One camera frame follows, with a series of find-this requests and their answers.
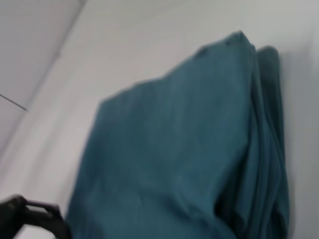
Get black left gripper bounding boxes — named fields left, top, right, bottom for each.
left=0, top=195, right=72, bottom=239

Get teal printed t-shirt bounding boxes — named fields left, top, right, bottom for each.
left=63, top=29, right=291, bottom=239

